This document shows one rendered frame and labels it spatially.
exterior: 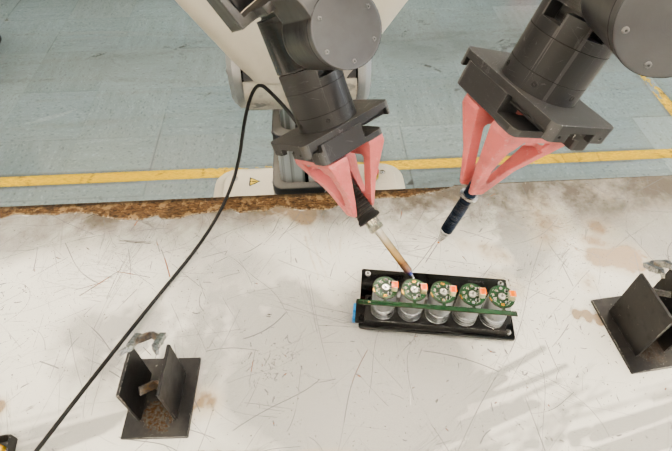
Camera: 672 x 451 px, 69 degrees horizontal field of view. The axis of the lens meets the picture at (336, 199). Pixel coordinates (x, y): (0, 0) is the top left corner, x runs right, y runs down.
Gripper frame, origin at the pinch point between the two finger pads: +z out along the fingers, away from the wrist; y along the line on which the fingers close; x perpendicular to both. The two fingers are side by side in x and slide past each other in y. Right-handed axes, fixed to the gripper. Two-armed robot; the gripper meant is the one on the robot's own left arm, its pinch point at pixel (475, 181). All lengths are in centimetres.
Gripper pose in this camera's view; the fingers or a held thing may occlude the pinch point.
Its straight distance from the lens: 42.4
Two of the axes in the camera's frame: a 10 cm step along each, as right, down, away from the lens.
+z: -3.2, 7.3, 6.0
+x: 8.6, -0.4, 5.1
